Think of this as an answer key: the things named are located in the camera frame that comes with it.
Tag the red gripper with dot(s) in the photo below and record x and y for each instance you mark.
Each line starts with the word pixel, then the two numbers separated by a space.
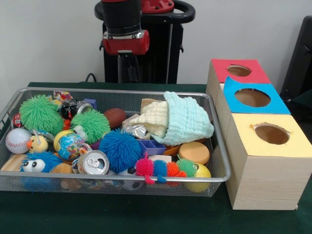
pixel 126 46

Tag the cream knit cloth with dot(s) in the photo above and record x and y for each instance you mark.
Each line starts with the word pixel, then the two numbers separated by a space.
pixel 153 114

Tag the mint green cloth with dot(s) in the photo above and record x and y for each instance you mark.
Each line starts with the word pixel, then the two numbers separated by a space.
pixel 187 122

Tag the green spiky rubber ball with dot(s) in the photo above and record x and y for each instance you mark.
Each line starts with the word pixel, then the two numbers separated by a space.
pixel 40 114

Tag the shallow silver mesh bin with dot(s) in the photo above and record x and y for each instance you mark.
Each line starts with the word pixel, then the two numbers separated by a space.
pixel 36 186

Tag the wooden three-hole box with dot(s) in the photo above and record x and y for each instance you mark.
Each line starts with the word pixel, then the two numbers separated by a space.
pixel 268 185

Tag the green spiky ball with eyes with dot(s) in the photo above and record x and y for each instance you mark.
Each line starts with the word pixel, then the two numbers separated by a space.
pixel 91 124

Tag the blue spiky rubber ball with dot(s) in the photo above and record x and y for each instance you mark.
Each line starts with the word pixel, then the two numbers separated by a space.
pixel 120 151

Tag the rainbow spiky caterpillar toy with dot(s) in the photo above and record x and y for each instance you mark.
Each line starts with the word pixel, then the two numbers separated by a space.
pixel 145 167

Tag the silver-top drink can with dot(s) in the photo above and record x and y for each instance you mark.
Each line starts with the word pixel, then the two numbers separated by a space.
pixel 93 162

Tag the round orange sponge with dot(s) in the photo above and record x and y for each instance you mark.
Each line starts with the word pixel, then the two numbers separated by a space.
pixel 193 152

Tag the yellow smiley ball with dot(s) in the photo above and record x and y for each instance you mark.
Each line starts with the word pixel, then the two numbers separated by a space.
pixel 203 173

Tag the white baseball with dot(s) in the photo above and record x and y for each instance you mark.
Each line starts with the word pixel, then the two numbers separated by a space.
pixel 17 141

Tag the dark green table cloth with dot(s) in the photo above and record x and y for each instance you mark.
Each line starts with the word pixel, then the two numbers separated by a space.
pixel 122 214

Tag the black upright panel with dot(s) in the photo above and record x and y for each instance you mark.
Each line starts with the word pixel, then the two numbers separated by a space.
pixel 302 48

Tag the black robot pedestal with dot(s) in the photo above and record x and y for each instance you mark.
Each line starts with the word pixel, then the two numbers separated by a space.
pixel 158 48

